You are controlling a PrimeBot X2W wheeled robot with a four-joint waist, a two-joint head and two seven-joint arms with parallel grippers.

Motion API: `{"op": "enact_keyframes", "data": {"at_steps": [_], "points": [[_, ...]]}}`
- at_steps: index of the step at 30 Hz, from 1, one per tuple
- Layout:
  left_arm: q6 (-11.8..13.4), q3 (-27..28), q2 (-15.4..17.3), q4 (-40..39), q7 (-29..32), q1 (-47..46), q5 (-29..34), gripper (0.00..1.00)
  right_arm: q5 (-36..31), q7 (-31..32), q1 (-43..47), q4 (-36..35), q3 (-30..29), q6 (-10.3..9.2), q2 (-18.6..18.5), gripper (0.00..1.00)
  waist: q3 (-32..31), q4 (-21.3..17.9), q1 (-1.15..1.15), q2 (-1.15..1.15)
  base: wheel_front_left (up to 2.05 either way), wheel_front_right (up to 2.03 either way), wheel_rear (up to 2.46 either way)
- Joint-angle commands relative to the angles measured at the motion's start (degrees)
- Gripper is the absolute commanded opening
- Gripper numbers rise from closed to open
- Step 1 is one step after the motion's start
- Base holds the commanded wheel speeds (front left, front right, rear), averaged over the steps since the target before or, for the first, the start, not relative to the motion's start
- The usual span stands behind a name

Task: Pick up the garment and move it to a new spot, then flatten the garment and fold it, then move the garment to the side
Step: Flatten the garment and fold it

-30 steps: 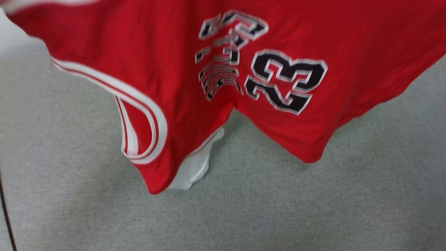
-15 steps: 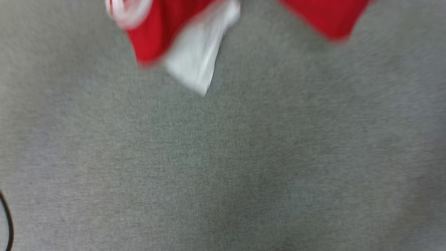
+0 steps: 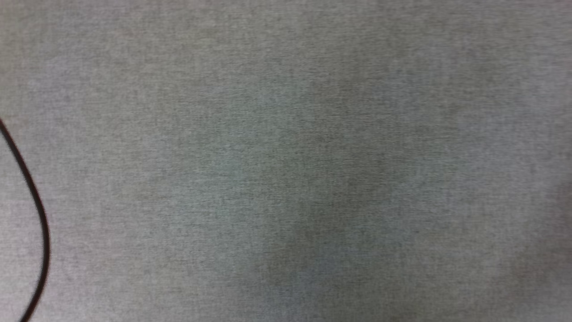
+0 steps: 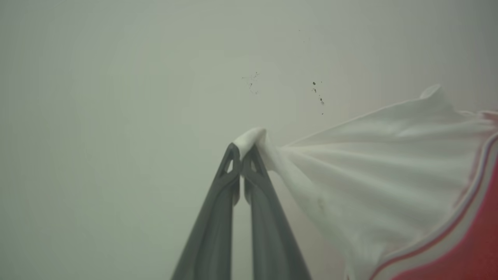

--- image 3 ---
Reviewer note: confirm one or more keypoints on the grey fabric sofa cushion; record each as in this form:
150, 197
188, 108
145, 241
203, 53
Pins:
290, 156

